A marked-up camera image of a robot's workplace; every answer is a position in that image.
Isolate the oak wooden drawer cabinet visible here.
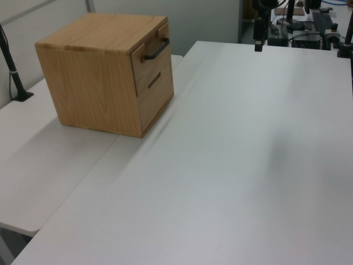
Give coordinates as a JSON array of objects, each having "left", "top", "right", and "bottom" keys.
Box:
[{"left": 35, "top": 12, "right": 175, "bottom": 139}]

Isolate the wooden drawer with handle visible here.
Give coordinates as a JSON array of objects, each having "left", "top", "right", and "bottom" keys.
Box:
[{"left": 131, "top": 22, "right": 173, "bottom": 98}]

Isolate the black monitor stand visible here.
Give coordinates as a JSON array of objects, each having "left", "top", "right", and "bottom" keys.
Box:
[{"left": 276, "top": 0, "right": 306, "bottom": 31}]

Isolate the black control box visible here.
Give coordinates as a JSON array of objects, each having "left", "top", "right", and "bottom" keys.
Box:
[{"left": 291, "top": 30, "right": 324, "bottom": 49}]

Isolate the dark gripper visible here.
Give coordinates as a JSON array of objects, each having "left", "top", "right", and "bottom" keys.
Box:
[{"left": 253, "top": 18, "right": 265, "bottom": 52}]

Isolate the wooden drawer with notch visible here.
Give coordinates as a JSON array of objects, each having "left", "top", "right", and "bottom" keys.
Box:
[{"left": 137, "top": 65, "right": 175, "bottom": 134}]

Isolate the black equipment box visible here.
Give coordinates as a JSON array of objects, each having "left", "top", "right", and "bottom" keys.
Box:
[{"left": 268, "top": 23, "right": 289, "bottom": 46}]

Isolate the black metal drawer handle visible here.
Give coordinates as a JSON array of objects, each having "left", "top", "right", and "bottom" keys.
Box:
[{"left": 141, "top": 37, "right": 170, "bottom": 61}]

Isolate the black computer keyboard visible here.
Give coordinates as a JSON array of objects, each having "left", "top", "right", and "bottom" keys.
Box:
[{"left": 312, "top": 12, "right": 334, "bottom": 33}]

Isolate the brown board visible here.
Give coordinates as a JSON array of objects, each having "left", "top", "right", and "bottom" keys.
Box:
[{"left": 274, "top": 7, "right": 304, "bottom": 16}]

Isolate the black camera pole with clamp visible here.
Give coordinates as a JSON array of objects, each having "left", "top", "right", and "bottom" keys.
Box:
[{"left": 336, "top": 15, "right": 353, "bottom": 59}]

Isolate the black camera pole with base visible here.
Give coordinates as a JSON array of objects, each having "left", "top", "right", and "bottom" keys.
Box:
[{"left": 0, "top": 23, "right": 34, "bottom": 102}]

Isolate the grey emergency stop button box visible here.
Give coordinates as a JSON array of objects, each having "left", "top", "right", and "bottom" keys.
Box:
[{"left": 323, "top": 24, "right": 340, "bottom": 43}]

